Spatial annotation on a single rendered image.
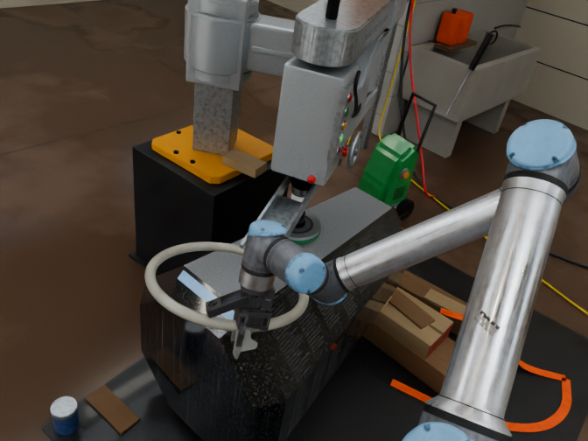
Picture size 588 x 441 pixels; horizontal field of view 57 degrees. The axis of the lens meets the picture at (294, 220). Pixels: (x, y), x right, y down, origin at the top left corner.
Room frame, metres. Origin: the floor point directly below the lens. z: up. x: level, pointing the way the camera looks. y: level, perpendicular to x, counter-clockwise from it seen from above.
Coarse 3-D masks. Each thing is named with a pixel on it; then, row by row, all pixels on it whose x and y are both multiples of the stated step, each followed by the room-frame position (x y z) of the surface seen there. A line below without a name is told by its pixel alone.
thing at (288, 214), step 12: (288, 180) 1.83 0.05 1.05; (276, 192) 1.72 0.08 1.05; (312, 192) 1.78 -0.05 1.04; (276, 204) 1.71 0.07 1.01; (288, 204) 1.72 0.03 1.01; (300, 204) 1.73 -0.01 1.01; (264, 216) 1.61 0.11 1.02; (276, 216) 1.65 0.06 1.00; (288, 216) 1.65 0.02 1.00; (300, 216) 1.66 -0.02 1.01; (288, 228) 1.54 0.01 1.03
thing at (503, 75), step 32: (480, 32) 5.53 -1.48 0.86; (416, 64) 4.62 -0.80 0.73; (448, 64) 4.44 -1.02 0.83; (480, 64) 4.48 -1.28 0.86; (512, 64) 4.84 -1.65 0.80; (448, 96) 4.39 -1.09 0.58; (480, 96) 4.51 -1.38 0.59; (512, 96) 5.08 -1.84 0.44; (416, 128) 4.65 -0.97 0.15; (448, 128) 4.47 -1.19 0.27
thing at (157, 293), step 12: (168, 252) 1.29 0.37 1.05; (180, 252) 1.33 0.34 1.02; (228, 252) 1.42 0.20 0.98; (240, 252) 1.42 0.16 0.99; (156, 264) 1.20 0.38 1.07; (144, 276) 1.13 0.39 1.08; (156, 288) 1.07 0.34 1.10; (168, 300) 1.02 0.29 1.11; (300, 300) 1.17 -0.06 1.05; (180, 312) 0.99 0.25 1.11; (192, 312) 0.99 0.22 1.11; (288, 312) 1.09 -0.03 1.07; (300, 312) 1.11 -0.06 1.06; (204, 324) 0.97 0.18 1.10; (216, 324) 0.97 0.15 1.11; (228, 324) 0.98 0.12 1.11; (276, 324) 1.03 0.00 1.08; (288, 324) 1.06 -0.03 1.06
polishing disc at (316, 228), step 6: (306, 216) 1.91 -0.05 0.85; (312, 216) 1.91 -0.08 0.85; (306, 222) 1.86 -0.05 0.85; (312, 222) 1.87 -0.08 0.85; (318, 222) 1.88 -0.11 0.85; (294, 228) 1.80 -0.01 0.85; (300, 228) 1.81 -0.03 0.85; (306, 228) 1.82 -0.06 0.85; (312, 228) 1.83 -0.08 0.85; (318, 228) 1.83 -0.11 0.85; (294, 234) 1.76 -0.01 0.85; (300, 234) 1.77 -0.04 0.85; (306, 234) 1.78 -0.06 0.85; (312, 234) 1.78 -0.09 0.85; (294, 240) 1.74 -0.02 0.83; (300, 240) 1.75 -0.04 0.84
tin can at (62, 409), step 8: (56, 400) 1.31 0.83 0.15; (64, 400) 1.32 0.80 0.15; (72, 400) 1.32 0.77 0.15; (56, 408) 1.28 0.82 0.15; (64, 408) 1.28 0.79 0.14; (72, 408) 1.29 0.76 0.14; (56, 416) 1.24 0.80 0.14; (64, 416) 1.25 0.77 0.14; (72, 416) 1.27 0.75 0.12; (56, 424) 1.24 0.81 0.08; (64, 424) 1.24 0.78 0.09; (72, 424) 1.26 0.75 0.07; (56, 432) 1.25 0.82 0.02; (64, 432) 1.24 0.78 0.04; (72, 432) 1.26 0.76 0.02
